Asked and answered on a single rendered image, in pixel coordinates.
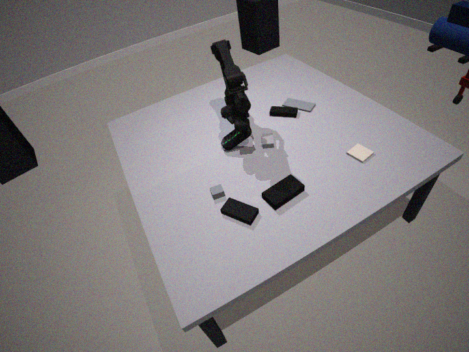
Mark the beige flat rectangular block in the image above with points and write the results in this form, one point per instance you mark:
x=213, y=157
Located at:
x=360, y=153

